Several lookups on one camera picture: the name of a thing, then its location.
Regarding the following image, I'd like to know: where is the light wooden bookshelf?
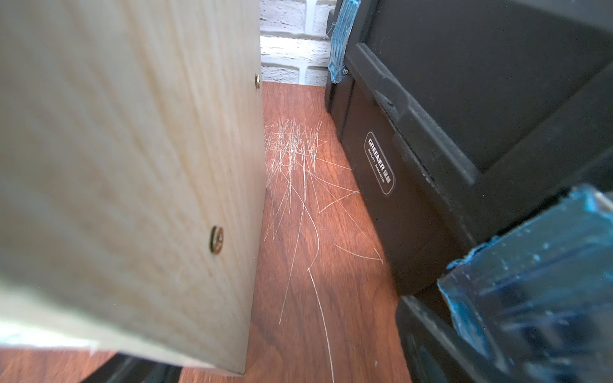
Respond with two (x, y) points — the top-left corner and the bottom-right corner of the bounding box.
(1, 1), (267, 375)

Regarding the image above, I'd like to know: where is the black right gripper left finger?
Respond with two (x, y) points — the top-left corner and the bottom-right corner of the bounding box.
(81, 354), (182, 383)

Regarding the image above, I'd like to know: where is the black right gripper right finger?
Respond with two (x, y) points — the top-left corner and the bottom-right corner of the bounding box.
(396, 185), (612, 382)

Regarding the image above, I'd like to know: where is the black plastic toolbox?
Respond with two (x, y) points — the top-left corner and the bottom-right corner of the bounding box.
(326, 1), (612, 295)

